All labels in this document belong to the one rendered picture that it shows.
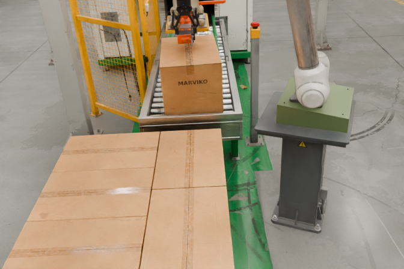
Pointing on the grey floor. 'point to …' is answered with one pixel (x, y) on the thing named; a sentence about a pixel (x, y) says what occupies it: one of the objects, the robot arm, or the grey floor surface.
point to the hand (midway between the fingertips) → (186, 35)
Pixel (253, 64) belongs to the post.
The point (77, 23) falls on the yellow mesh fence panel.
